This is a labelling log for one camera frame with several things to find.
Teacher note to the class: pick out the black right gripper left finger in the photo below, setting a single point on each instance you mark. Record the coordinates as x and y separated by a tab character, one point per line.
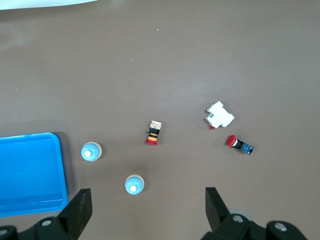
75	215

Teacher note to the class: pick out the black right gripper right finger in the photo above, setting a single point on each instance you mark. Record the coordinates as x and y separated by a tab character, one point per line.
220	220

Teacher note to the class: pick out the blue dome call bell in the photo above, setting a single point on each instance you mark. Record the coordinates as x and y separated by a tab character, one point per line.
134	185
91	151

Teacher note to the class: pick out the blue plastic tray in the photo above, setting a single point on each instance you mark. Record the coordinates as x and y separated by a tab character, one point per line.
30	170

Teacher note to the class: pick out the red push button blue base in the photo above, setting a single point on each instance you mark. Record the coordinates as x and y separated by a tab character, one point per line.
233	140

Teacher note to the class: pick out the white circuit breaker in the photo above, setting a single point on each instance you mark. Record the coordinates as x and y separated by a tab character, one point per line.
220	116

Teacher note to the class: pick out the brown table mat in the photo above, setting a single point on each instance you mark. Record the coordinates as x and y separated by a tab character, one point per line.
175	62

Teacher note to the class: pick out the red orange striped switch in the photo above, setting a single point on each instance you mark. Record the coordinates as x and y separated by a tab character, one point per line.
153	136

